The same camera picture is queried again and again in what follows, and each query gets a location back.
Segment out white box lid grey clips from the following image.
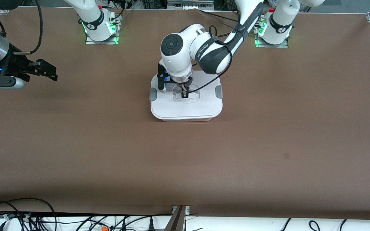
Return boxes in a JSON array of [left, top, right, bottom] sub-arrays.
[[149, 70, 223, 120]]

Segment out translucent pink plastic box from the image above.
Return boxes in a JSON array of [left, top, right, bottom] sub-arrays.
[[161, 117, 214, 122]]

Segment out brown table cover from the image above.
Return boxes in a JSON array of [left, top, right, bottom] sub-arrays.
[[0, 7, 370, 222]]

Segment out grey metal rack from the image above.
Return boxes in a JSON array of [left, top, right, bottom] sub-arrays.
[[167, 0, 214, 9]]

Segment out black edge strip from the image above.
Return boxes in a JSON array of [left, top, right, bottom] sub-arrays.
[[0, 211, 172, 217]]

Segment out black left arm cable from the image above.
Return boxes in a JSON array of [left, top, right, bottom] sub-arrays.
[[185, 25, 233, 94]]

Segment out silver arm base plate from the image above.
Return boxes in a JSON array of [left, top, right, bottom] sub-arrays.
[[85, 14, 120, 45], [255, 18, 289, 48]]

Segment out black cable on table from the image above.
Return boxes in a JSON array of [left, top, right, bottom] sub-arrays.
[[199, 9, 240, 23]]

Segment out black looped cable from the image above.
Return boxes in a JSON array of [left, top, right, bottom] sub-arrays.
[[0, 197, 57, 231]]

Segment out aluminium profile with bracket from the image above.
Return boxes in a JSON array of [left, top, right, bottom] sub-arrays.
[[164, 205, 190, 231]]

